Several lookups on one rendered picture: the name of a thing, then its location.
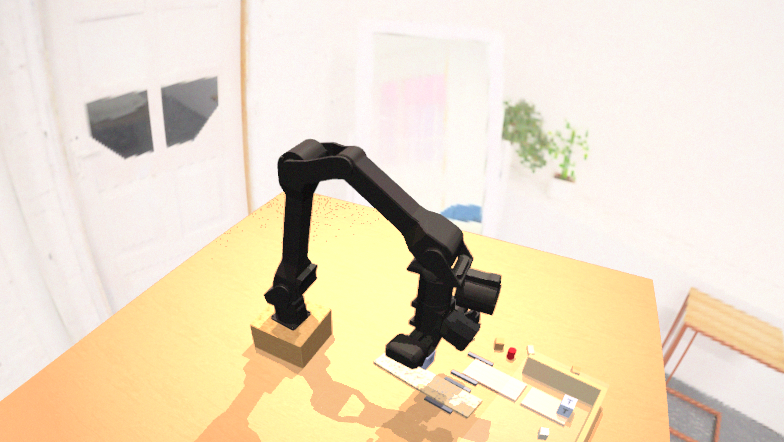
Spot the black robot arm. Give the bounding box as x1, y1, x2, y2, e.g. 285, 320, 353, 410
264, 138, 502, 351

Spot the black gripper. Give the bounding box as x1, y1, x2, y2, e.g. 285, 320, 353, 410
385, 294, 468, 369

